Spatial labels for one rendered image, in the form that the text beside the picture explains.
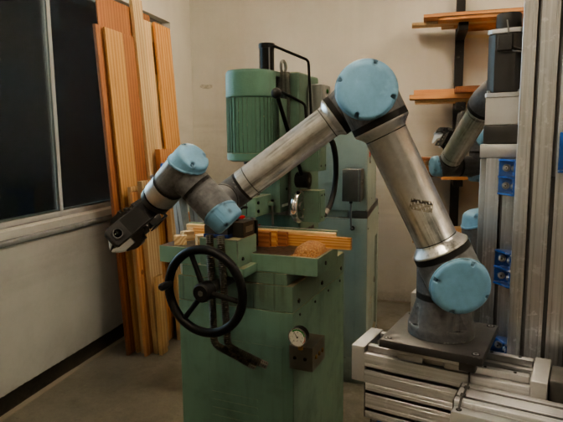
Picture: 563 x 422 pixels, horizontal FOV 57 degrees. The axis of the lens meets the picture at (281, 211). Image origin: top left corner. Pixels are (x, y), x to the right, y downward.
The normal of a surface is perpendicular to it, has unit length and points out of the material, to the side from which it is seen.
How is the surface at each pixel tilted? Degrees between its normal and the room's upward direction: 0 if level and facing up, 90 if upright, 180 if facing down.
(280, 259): 90
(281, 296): 90
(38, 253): 90
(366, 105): 83
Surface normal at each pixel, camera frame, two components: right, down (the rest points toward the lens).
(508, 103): -0.51, 0.12
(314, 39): -0.26, 0.13
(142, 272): 0.96, -0.01
